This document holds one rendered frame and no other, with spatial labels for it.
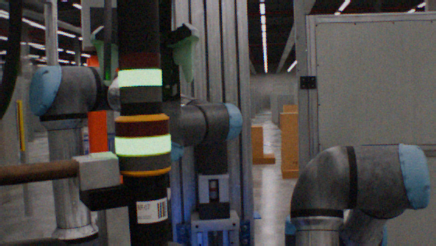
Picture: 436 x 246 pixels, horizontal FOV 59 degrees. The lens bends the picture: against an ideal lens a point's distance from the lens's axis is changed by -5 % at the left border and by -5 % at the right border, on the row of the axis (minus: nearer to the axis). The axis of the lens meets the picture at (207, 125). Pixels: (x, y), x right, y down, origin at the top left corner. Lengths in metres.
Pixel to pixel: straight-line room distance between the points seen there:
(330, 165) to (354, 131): 1.47
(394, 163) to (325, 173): 0.12
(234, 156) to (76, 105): 0.49
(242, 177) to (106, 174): 0.96
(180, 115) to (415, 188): 0.41
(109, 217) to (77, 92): 0.69
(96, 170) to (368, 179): 0.52
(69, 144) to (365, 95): 1.59
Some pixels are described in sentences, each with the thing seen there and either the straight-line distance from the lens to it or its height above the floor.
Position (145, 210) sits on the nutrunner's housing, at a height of 1.51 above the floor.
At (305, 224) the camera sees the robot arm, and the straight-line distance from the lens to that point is 0.72.
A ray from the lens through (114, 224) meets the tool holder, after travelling 0.32.
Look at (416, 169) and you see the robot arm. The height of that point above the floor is 1.46.
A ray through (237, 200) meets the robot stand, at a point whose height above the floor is 1.28.
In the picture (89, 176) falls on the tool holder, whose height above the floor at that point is 1.54.
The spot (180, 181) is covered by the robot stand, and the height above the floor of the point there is 1.34.
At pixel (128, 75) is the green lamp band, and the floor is 1.61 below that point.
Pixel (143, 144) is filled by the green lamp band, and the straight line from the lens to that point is 0.31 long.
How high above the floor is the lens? 1.59
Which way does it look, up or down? 4 degrees down
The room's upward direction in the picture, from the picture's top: 2 degrees counter-clockwise
